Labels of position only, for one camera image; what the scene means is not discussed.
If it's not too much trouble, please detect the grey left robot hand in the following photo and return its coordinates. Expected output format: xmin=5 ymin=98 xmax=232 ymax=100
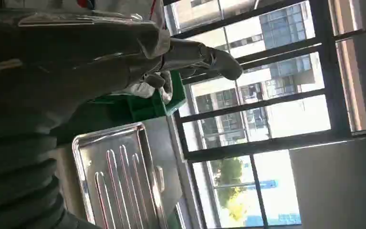
xmin=0 ymin=12 xmax=244 ymax=141

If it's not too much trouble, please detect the green plastic crate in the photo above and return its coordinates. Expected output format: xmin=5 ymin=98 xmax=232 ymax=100
xmin=89 ymin=70 xmax=188 ymax=123

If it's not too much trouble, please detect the ribbed grey left arm sleeve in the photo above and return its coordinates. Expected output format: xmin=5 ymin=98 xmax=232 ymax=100
xmin=0 ymin=128 xmax=101 ymax=229

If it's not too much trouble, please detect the shiny steel tray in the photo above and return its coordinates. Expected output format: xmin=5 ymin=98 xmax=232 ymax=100
xmin=72 ymin=122 xmax=170 ymax=229

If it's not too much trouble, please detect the dark window frame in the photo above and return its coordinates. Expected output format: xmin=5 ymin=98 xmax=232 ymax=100
xmin=163 ymin=0 xmax=366 ymax=229

